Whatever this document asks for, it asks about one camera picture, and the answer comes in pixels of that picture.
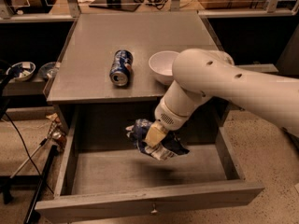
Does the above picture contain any black tripod leg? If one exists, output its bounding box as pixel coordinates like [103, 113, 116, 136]
[23, 145, 58, 224]

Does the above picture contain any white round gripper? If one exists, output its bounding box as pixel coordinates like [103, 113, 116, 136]
[145, 97, 191, 147]

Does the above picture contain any grey wooden cabinet counter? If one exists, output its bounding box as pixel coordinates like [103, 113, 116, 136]
[43, 11, 237, 133]

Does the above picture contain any blue soda can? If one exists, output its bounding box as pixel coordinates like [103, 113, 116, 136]
[109, 50, 133, 87]

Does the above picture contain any white bowl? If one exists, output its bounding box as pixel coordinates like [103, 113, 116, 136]
[149, 50, 178, 86]

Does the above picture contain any black monitor stand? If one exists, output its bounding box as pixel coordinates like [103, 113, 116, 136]
[89, 0, 140, 12]

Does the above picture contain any small bowl with items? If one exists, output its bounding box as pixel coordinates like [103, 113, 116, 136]
[6, 62, 36, 82]

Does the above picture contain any open grey wooden drawer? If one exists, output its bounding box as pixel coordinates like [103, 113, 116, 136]
[36, 108, 263, 223]

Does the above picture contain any black floor cable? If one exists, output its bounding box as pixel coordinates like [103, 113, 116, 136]
[3, 110, 55, 194]

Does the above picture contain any blue chip bag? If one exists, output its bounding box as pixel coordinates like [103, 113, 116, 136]
[126, 119, 189, 161]

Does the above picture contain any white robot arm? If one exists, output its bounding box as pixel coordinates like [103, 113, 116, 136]
[145, 49, 299, 147]

